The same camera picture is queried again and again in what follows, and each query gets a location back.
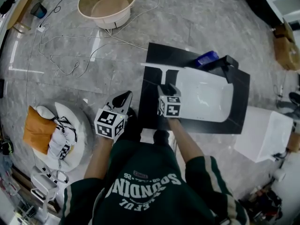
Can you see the person's black trousers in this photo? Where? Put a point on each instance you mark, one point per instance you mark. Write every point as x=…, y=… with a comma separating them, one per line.
x=161, y=137

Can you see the black vanity counter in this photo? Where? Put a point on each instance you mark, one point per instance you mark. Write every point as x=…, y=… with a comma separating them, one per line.
x=152, y=107

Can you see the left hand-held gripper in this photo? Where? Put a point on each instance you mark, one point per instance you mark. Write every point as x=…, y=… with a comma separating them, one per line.
x=106, y=123

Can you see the orange cushion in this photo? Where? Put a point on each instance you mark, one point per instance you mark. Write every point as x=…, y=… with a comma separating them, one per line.
x=38, y=130

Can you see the wooden table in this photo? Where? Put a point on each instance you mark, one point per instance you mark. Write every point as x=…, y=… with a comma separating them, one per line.
x=21, y=10

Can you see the small cardboard box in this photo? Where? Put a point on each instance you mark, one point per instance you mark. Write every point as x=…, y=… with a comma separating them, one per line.
x=294, y=142

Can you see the black mesh waste bin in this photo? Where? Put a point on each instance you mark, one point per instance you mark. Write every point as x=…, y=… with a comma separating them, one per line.
x=38, y=10

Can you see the person's green sweatshirt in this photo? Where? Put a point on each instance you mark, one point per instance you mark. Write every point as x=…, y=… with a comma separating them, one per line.
x=150, y=191

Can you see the white pillow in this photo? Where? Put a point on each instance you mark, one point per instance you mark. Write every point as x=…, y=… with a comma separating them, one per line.
x=44, y=111

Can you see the white power strip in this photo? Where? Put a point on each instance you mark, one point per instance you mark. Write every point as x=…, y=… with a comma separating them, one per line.
x=41, y=28

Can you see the beige round tub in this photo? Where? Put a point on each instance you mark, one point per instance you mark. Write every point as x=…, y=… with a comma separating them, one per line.
x=105, y=6

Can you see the blue bottle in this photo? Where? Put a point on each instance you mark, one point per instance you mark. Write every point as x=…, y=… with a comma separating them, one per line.
x=207, y=57

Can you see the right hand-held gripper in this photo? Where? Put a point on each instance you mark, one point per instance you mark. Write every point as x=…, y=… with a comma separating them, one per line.
x=172, y=108

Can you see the white toilet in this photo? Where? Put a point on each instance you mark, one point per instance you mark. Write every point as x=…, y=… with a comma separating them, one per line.
x=262, y=135

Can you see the person's left forearm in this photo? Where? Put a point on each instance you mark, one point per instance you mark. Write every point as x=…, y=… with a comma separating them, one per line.
x=99, y=158

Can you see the person's right forearm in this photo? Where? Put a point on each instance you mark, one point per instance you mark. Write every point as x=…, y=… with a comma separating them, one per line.
x=185, y=142

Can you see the black and white patterned blanket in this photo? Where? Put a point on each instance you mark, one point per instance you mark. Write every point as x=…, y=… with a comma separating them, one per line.
x=65, y=130

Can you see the white metal stool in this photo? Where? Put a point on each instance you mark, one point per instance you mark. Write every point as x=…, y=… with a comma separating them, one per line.
x=44, y=184

